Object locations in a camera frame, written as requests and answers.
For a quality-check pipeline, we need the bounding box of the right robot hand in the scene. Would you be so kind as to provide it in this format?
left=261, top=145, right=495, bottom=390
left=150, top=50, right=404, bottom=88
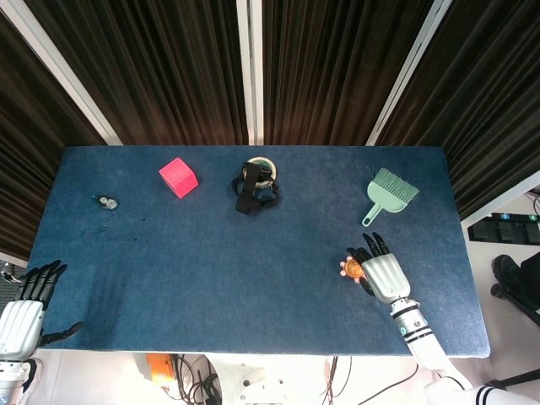
left=346, top=231, right=412, bottom=305

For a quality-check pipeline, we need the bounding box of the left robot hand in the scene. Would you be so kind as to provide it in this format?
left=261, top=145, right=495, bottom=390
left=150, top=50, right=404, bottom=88
left=0, top=259, right=84, bottom=359

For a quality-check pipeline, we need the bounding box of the small orange turtle toy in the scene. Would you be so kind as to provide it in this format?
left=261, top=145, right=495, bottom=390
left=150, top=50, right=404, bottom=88
left=339, top=255, right=367, bottom=282

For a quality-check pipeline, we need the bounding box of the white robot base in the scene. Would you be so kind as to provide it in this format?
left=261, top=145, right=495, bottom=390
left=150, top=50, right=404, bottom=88
left=208, top=356, right=334, bottom=405

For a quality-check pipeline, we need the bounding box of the green dustpan brush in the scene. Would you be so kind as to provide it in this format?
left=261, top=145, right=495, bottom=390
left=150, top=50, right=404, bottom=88
left=360, top=166, right=420, bottom=228

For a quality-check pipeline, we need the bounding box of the blue table cloth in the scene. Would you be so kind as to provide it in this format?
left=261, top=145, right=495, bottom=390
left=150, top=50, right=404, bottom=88
left=27, top=144, right=492, bottom=359

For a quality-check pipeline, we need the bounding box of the black foot pedal box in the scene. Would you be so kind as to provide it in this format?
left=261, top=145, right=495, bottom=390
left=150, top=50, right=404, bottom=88
left=467, top=213, right=540, bottom=245

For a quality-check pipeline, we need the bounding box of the orange device under table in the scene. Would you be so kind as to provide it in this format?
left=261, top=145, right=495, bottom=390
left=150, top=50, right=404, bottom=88
left=135, top=353, right=176, bottom=388

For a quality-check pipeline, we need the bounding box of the tape roll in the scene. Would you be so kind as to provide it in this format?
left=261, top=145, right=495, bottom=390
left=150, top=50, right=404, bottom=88
left=244, top=156, right=278, bottom=188

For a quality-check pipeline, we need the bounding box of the pink cube block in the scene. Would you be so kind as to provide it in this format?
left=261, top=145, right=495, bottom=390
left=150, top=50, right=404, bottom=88
left=158, top=157, right=200, bottom=200

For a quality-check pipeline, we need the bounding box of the dark pleated curtain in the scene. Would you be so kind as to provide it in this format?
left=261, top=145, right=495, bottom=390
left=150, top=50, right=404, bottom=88
left=0, top=0, right=540, bottom=261

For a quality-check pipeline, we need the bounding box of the white curtain frame post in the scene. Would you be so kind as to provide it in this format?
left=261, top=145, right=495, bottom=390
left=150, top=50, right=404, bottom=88
left=0, top=0, right=124, bottom=147
left=364, top=0, right=453, bottom=147
left=235, top=0, right=265, bottom=147

